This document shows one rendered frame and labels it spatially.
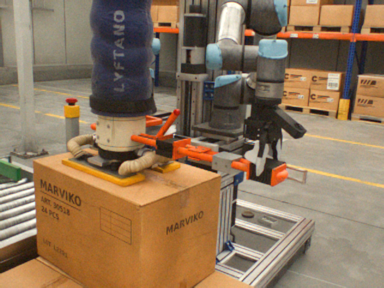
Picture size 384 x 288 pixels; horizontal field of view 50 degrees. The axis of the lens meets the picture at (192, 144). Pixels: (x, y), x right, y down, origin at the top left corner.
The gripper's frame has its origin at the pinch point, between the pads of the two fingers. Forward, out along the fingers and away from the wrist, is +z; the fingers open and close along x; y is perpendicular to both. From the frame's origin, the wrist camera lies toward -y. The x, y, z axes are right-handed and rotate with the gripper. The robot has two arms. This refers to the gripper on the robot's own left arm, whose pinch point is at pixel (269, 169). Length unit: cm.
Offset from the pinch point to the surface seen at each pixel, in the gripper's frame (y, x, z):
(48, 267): 78, 22, 53
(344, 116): 200, -689, 99
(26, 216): 126, 3, 53
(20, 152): 387, -139, 103
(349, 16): 219, -702, -83
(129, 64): 51, 6, -26
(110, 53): 55, 10, -29
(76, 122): 152, -47, 17
